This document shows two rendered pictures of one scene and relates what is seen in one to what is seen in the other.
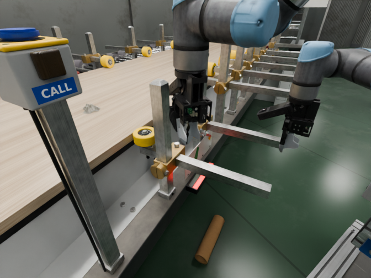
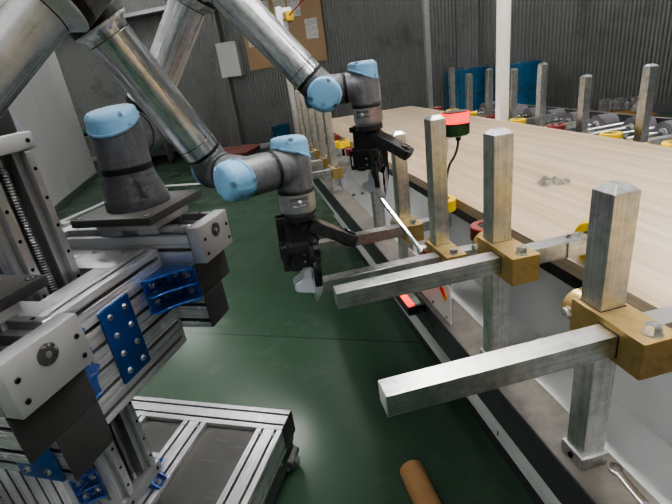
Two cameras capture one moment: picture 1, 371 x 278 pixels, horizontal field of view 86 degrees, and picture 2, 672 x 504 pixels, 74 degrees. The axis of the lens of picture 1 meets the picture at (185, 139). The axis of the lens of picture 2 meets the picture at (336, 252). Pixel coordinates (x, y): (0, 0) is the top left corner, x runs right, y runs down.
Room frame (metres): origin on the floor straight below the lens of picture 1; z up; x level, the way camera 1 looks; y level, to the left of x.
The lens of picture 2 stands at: (1.32, -0.85, 1.30)
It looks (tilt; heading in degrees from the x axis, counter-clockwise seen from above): 23 degrees down; 142
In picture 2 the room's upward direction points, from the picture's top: 8 degrees counter-clockwise
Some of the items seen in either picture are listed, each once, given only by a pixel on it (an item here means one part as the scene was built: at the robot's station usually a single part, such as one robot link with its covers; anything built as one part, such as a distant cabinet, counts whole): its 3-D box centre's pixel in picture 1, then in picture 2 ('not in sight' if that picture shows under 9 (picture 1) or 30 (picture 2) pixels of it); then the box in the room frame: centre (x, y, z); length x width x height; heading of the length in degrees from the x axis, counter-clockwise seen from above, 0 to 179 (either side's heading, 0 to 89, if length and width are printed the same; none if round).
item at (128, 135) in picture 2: not in sight; (118, 135); (0.17, -0.55, 1.20); 0.13 x 0.12 x 0.14; 140
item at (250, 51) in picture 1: (245, 76); not in sight; (1.36, -0.41, 0.87); 0.04 x 0.04 x 0.48; 61
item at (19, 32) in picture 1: (20, 37); not in sight; (0.25, 0.19, 1.22); 0.04 x 0.04 x 0.02
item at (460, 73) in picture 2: not in sight; (490, 100); (-2.41, 5.30, 0.49); 1.32 x 0.81 x 0.98; 35
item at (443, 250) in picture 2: (200, 124); (445, 254); (0.72, -0.06, 0.84); 0.14 x 0.06 x 0.05; 151
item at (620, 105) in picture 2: not in sight; (607, 112); (-1.17, 6.27, 0.15); 1.07 x 0.74 x 0.30; 34
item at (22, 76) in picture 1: (35, 73); not in sight; (0.25, 0.19, 1.18); 0.07 x 0.07 x 0.08; 61
